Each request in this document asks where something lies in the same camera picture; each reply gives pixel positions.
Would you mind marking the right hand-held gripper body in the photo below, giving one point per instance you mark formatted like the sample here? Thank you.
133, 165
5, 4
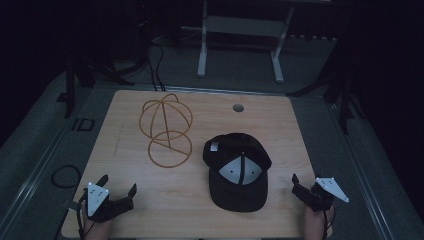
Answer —
328, 190

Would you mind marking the black metal stand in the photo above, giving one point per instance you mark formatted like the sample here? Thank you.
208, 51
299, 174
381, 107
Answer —
69, 93
345, 110

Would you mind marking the grey round table grommet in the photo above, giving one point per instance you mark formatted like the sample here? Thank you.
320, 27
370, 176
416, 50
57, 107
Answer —
238, 108

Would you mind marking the person's left hand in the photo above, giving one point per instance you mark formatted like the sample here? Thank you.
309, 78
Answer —
97, 230

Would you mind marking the person's right hand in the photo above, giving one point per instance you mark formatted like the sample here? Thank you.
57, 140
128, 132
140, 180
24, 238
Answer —
314, 224

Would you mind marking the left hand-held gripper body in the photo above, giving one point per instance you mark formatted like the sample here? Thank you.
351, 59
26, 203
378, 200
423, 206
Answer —
97, 200

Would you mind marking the black baseball cap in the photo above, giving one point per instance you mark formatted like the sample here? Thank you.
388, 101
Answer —
237, 196

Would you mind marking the white metal desk frame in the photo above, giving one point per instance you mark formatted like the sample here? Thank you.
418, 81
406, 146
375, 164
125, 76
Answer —
202, 50

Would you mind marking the black rectangular floor bracket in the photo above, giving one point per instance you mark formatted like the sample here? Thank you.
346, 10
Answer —
74, 124

